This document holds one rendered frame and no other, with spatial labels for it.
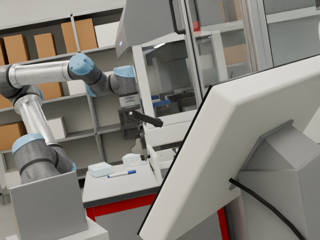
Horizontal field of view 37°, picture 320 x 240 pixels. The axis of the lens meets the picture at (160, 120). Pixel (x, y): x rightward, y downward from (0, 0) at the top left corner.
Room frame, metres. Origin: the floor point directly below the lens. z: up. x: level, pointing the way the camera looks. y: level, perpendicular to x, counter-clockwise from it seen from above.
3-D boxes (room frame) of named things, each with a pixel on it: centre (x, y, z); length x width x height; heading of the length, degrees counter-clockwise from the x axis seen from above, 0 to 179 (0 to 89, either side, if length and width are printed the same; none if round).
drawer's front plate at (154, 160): (1.80, 0.05, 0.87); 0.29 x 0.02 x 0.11; 6
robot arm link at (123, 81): (1.80, 0.10, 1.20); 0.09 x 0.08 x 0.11; 68
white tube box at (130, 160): (2.42, 0.15, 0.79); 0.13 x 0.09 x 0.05; 76
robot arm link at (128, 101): (1.79, 0.10, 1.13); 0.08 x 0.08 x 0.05
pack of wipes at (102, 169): (2.35, 0.34, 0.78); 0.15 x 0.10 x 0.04; 19
